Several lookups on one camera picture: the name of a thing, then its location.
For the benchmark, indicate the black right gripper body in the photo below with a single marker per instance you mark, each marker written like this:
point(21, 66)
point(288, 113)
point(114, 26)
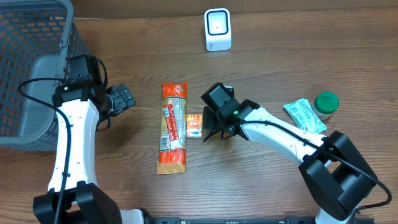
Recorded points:
point(208, 118)

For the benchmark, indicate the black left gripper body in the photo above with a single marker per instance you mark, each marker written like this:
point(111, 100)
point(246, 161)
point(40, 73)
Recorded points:
point(123, 98)

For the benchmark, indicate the orange Kleenex tissue pack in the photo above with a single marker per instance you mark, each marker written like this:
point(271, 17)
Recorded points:
point(194, 126)

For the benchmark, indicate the orange red noodle packet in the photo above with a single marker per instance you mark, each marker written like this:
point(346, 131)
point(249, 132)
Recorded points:
point(173, 129)

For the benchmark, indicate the teal wet wipes pack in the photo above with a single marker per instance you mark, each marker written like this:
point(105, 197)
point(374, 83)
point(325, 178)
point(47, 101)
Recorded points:
point(304, 117)

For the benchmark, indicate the green lid jar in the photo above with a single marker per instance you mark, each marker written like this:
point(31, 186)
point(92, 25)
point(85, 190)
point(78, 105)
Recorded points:
point(325, 104)

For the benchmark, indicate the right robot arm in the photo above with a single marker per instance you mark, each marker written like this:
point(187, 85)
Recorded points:
point(336, 174)

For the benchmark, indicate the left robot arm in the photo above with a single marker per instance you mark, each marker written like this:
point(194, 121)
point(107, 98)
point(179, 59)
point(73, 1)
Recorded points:
point(73, 194)

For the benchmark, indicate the white barcode scanner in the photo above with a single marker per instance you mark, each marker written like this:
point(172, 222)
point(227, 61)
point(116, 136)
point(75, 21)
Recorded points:
point(218, 35)

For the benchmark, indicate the grey plastic mesh basket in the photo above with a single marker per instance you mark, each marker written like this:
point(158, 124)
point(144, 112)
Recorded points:
point(37, 40)

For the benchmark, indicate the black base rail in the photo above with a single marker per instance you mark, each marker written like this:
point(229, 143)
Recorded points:
point(286, 220)

